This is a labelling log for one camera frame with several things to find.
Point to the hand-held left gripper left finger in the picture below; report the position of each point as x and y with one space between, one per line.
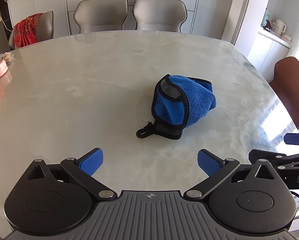
91 162

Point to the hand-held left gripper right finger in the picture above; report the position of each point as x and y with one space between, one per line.
209 162

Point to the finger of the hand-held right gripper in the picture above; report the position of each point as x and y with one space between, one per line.
262 156
297 139

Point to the blue towel with black trim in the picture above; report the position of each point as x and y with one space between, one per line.
182 105

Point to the brown leather chair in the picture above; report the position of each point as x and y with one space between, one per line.
292 87

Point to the white counter cabinet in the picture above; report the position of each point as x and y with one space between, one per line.
269 50

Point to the white electric kettle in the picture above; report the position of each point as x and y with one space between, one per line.
279 26

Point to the pale green vase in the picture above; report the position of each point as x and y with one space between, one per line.
265 17

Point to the pink round jar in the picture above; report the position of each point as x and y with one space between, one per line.
0 69

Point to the clear plastic bag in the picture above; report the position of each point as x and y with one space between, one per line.
4 57

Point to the grey chair with red cloth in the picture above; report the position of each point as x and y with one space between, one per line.
48 25

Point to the red patterned cloth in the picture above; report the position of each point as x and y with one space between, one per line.
27 31

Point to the grey upholstered dining chair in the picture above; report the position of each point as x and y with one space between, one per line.
100 15
159 13

